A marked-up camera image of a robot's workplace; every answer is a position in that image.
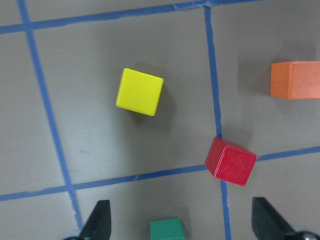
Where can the yellow wooden block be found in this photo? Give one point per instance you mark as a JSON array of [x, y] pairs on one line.
[[139, 92]]

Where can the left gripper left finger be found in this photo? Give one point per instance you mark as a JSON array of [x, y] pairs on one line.
[[99, 223]]

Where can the green wooden block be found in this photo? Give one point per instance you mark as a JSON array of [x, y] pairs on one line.
[[168, 229]]

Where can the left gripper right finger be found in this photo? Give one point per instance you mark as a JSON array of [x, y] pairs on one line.
[[268, 224]]

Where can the red wooden block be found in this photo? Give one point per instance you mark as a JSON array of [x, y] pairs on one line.
[[230, 162]]

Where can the orange wooden block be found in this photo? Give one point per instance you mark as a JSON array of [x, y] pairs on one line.
[[295, 80]]

